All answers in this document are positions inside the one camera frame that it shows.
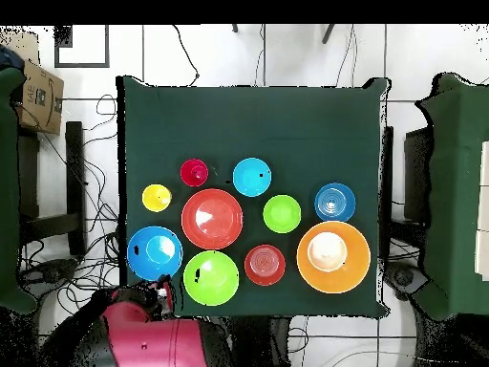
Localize large green bowl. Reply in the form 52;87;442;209
182;249;241;307

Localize clear blue ribbed bowl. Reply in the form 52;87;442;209
313;182;357;224

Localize large blue bowl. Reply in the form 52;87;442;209
126;226;184;283

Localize wide shallow red-orange bowl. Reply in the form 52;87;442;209
181;187;245;251

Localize yellow cup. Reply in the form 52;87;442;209
141;183;173;213

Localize small red-orange bowl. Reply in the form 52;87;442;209
244;244;287;287

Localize red cup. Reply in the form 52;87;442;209
180;158;210;188

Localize small green bowl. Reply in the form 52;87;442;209
262;194;303;234

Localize small light blue bowl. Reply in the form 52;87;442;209
232;157;273;198

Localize black stand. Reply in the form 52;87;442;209
16;120;87;257

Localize green cloth covered table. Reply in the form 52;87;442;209
414;72;489;322
0;66;37;314

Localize dark green tablecloth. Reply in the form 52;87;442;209
116;75;392;319

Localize large orange bowl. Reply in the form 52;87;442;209
296;220;372;294

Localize cardboard box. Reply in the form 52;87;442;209
0;30;65;136

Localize white boxes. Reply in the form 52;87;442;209
474;140;489;282

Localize tangle of black cables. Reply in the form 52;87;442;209
18;93;127;318

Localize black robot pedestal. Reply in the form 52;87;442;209
230;315;291;367

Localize black cable with plug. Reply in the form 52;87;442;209
171;24;201;87

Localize dark square frame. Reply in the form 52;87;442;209
53;24;111;69

